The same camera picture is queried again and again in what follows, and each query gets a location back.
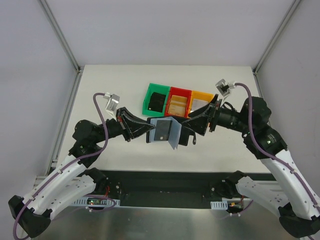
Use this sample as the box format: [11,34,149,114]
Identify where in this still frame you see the black credit card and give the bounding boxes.
[153,119,172,141]

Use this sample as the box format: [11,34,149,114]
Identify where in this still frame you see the black leather card holder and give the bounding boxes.
[146,116,197,150]

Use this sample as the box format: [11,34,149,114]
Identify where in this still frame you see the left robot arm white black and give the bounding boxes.
[8,107,155,240]

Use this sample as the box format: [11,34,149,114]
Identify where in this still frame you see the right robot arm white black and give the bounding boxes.
[182,96,320,239]

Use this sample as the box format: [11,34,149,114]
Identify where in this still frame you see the white cards in yellow bin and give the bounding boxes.
[190,98,209,113]

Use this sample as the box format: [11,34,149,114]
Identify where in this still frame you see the gold cards in red bin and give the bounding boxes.
[167,95,188,117]

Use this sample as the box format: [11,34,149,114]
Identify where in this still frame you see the black cards in green bin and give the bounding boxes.
[147,92,166,113]

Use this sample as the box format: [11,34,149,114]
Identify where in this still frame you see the yellow plastic bin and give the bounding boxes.
[187,90,214,117]

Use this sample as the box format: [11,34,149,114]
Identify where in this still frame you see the red plastic bin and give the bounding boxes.
[164,87,192,118]

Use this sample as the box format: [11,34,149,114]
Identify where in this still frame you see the green plastic bin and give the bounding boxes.
[142,83,171,117]

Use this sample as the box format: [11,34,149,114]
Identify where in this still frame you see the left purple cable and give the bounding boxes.
[12,92,113,240]

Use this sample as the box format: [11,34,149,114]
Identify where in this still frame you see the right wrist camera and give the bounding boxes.
[215,79,236,98]

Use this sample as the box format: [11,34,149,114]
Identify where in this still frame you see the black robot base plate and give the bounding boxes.
[93,170,274,209]

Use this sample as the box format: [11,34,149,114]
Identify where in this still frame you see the right aluminium table rail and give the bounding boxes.
[252,72,286,176]

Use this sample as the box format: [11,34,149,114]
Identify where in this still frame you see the aluminium table rail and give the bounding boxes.
[252,72,286,176]
[44,68,84,176]

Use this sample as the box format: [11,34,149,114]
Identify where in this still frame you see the right white cable duct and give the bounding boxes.
[210,200,229,211]

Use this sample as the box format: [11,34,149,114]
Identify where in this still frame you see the white cable duct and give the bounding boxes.
[71,197,114,207]
[210,200,229,211]

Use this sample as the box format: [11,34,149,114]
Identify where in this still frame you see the left aluminium table rail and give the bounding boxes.
[44,68,84,176]

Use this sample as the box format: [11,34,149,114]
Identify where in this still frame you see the left white cable duct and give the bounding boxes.
[71,197,114,207]

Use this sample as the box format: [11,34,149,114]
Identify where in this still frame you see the right aluminium frame post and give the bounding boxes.
[252,0,303,76]

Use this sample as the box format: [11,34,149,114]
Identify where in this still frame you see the aluminium frame post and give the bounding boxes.
[37,0,82,74]
[252,0,303,76]

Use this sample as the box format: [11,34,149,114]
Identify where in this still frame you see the left aluminium frame post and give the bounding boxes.
[37,0,82,74]

